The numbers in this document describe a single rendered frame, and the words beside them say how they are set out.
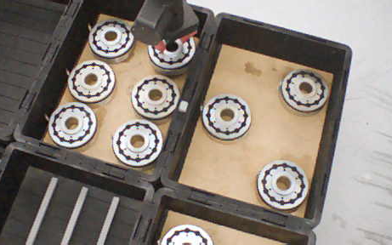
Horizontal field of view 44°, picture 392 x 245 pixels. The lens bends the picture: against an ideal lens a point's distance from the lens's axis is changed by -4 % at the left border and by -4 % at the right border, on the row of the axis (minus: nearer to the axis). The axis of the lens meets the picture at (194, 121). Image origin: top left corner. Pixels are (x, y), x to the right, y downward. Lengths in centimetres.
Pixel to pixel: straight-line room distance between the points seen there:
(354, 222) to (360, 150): 18
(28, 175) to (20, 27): 37
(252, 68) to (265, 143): 18
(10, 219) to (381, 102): 92
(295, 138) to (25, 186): 57
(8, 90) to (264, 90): 57
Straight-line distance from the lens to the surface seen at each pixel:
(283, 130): 107
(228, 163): 103
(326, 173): 95
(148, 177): 91
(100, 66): 110
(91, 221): 101
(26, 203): 105
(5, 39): 124
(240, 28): 109
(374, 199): 121
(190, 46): 109
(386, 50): 140
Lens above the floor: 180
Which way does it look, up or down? 66 degrees down
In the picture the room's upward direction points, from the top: 1 degrees clockwise
